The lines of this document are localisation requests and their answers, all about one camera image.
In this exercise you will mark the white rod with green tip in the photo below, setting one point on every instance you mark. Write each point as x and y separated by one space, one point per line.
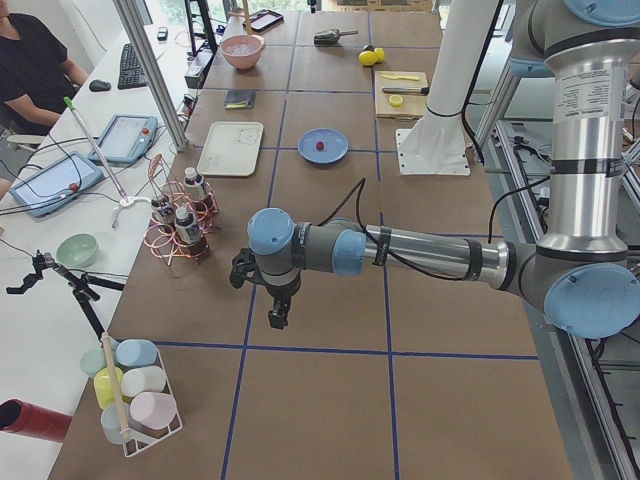
126 201

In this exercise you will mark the tea bottle middle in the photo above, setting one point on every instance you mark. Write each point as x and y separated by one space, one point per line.
163 213

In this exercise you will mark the yellow lemon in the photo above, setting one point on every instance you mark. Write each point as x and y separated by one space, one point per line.
379 54
368 58

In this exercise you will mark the black keyboard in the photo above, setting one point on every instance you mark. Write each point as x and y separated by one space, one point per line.
131 74

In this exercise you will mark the blue teach pendant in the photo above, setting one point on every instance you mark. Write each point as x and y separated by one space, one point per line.
127 137
56 185

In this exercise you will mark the half lemon slice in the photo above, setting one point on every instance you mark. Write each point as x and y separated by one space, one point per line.
396 100

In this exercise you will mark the steel knife sharpener rod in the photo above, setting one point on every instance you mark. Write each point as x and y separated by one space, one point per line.
416 91

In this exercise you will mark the blue plastic cup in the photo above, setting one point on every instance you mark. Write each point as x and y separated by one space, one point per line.
135 353

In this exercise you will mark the blue plastic plate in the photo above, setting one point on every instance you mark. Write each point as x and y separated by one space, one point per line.
336 146

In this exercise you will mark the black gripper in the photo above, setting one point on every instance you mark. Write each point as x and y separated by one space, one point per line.
278 293

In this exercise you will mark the near blue teach pendant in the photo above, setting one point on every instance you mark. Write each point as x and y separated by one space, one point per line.
56 185

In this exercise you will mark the white plastic cup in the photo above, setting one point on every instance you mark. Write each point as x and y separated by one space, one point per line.
143 379

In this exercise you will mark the copper wire bottle rack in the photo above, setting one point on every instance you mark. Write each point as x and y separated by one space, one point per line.
167 246

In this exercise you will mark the light blue lower cup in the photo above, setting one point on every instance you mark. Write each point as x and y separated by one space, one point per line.
110 423

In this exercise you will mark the green plastic cup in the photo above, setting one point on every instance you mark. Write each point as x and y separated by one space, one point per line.
93 361

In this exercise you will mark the white wire cup basket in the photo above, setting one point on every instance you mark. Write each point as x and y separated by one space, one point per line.
142 437

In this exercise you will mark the wooden cutting board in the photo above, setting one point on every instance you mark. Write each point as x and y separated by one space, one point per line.
414 106

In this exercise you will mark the far blue teach pendant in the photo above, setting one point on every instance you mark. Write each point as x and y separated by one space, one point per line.
127 137

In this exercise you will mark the wooden basket handle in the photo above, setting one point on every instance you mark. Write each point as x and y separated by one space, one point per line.
125 431

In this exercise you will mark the tea bottle back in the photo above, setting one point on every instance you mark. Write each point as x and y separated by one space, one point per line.
197 190

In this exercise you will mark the green bowl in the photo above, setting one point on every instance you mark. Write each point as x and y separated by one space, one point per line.
80 250

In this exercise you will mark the cream bear tray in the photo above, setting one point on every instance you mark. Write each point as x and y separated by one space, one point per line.
231 149

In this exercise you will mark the yellow plastic knife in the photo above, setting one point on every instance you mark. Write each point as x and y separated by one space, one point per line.
401 77

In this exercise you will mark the black computer mouse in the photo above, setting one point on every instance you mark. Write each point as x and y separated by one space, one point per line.
99 86

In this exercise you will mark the grey folded cloth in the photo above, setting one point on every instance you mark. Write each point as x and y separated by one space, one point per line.
240 99

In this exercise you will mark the yellow plastic cup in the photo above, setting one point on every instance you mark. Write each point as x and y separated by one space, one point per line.
103 388

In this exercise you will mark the tea bottle front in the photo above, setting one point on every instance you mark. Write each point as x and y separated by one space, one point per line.
190 234

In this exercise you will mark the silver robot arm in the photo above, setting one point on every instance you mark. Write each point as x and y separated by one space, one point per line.
576 273

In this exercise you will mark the pink bowl with ice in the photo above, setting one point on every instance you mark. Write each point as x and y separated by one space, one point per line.
243 51

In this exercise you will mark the tea bottle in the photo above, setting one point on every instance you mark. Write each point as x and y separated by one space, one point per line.
197 190
190 234
163 213

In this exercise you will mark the aluminium frame post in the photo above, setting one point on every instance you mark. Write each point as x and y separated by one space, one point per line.
134 27

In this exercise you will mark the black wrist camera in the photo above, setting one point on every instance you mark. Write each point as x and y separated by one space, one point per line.
245 269

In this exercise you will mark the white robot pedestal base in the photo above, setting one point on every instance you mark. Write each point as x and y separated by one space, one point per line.
436 144

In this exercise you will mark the black tray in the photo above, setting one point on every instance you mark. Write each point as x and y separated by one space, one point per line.
264 19

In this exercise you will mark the pink plastic cup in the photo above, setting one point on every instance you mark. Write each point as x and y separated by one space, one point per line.
154 410

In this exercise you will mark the red cylinder tube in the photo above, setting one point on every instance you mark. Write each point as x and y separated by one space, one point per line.
26 419

